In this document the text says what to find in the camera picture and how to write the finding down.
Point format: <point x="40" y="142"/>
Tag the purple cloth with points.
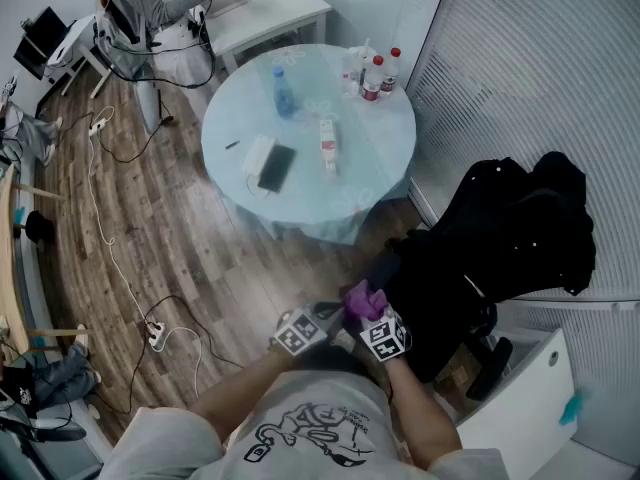
<point x="365" y="303"/>

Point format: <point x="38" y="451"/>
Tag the person's white printed shirt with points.
<point x="320" y="438"/>

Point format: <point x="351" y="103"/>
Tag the white power bank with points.
<point x="257" y="153"/>

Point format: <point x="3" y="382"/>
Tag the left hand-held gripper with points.
<point x="297" y="333"/>

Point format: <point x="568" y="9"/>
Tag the white slatted blinds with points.
<point x="525" y="68"/>

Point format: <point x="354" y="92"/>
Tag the white packet with red label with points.
<point x="329" y="143"/>

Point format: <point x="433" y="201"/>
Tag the black jacket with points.
<point x="540" y="218"/>

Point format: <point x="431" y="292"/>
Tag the black round stool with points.
<point x="39" y="226"/>

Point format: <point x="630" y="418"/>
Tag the white side table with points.
<point x="75" y="43"/>

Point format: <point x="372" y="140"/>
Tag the light wooden table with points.
<point x="10" y="268"/>

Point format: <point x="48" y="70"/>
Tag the black pen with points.
<point x="232" y="145"/>

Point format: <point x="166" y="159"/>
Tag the black smartphone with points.
<point x="276" y="168"/>

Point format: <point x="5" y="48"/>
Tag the teal cloth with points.
<point x="571" y="408"/>

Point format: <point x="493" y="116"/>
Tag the white power strip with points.
<point x="156" y="335"/>
<point x="99" y="126"/>

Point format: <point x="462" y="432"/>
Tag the grey desk grommet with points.
<point x="553" y="358"/>

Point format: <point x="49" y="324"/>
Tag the person's right forearm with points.
<point x="425" y="413"/>

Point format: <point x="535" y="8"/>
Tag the small black bag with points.
<point x="480" y="320"/>

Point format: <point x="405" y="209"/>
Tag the person's left forearm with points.
<point x="240" y="393"/>

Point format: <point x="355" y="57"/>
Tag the white desk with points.
<point x="515" y="408"/>
<point x="280" y="13"/>

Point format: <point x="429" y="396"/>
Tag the black office chair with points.
<point x="450" y="293"/>

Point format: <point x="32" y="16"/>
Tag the blue water bottle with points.
<point x="284" y="95"/>

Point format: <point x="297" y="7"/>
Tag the black monitor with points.
<point x="40" y="38"/>

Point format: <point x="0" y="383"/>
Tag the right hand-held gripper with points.
<point x="385" y="340"/>

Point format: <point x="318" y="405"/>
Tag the person's black shorts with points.
<point x="330" y="360"/>

